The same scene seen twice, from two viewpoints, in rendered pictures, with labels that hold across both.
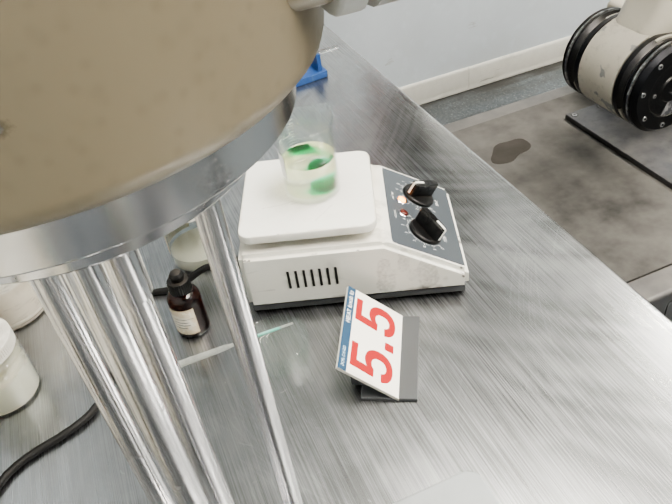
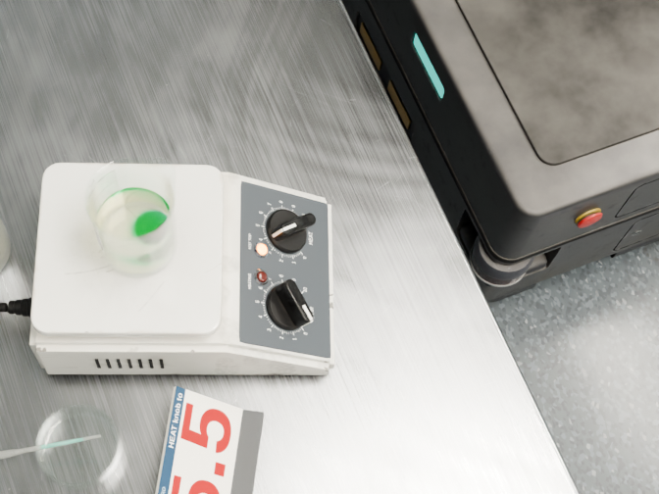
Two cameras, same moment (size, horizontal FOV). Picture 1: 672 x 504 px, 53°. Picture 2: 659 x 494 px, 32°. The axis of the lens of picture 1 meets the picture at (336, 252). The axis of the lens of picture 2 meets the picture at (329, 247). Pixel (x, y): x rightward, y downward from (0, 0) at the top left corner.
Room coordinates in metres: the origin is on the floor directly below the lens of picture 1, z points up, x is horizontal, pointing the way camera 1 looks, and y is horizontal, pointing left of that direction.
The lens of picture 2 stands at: (0.22, -0.03, 1.54)
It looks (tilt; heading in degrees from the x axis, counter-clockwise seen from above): 67 degrees down; 345
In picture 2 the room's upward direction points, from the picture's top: 11 degrees clockwise
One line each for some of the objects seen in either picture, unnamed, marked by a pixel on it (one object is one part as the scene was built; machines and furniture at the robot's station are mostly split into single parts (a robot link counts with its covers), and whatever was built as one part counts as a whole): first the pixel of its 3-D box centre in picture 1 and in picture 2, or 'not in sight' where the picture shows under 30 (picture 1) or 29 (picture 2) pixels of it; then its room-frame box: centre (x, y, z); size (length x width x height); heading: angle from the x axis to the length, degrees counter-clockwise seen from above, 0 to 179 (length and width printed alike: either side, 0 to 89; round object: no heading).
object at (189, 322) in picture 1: (184, 299); not in sight; (0.45, 0.14, 0.78); 0.03 x 0.03 x 0.07
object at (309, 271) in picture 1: (340, 228); (174, 271); (0.51, -0.01, 0.79); 0.22 x 0.13 x 0.08; 86
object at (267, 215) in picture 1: (307, 194); (130, 248); (0.51, 0.02, 0.83); 0.12 x 0.12 x 0.01; 86
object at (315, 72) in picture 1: (291, 71); not in sight; (0.91, 0.03, 0.77); 0.10 x 0.03 x 0.04; 113
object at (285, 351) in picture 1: (278, 345); (79, 447); (0.40, 0.06, 0.76); 0.06 x 0.06 x 0.02
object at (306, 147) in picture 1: (310, 153); (138, 217); (0.51, 0.01, 0.87); 0.06 x 0.05 x 0.08; 133
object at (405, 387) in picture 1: (380, 341); (209, 465); (0.38, -0.03, 0.77); 0.09 x 0.06 x 0.04; 168
